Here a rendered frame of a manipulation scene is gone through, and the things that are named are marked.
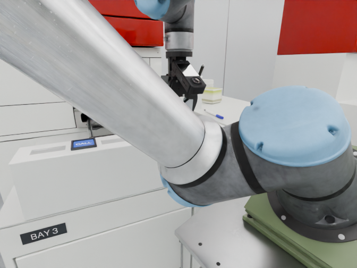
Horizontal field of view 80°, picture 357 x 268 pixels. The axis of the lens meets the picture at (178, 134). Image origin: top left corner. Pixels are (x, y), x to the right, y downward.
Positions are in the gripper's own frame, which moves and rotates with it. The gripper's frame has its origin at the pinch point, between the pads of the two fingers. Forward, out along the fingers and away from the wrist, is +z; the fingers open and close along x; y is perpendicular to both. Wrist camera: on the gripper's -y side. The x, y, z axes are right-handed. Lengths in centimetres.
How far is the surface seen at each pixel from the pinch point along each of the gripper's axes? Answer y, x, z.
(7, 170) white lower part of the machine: 58, 61, 30
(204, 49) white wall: 207, -129, -32
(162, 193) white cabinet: -4.1, 7.9, 17.7
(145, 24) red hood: 54, -6, -34
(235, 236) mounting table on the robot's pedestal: -26.5, 0.7, 15.7
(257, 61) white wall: 207, -224, -17
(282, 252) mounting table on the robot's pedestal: -33.1, -4.8, 15.6
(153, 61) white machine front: 59, -11, -17
